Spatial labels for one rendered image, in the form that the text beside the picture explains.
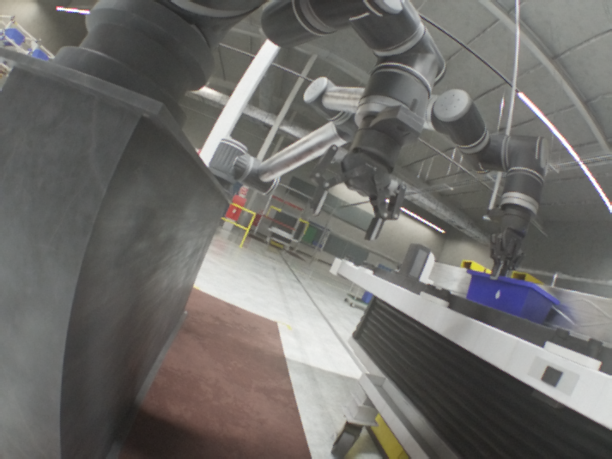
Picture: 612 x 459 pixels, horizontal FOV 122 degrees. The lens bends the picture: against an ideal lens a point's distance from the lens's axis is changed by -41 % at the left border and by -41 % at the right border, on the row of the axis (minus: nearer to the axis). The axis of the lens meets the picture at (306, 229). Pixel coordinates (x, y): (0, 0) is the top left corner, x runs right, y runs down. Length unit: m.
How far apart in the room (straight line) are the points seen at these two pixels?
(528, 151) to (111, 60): 0.84
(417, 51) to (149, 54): 0.39
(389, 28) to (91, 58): 0.40
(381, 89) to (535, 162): 0.48
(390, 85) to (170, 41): 0.31
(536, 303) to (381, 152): 0.50
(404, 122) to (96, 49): 0.41
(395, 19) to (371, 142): 0.20
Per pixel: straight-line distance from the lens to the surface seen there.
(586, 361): 0.52
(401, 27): 0.48
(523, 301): 0.69
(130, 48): 0.40
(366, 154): 0.43
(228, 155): 1.85
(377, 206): 0.45
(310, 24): 0.52
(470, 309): 0.75
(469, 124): 0.75
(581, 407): 0.52
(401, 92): 0.45
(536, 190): 0.78
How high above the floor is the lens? 0.84
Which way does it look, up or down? 3 degrees up
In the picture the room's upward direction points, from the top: 24 degrees clockwise
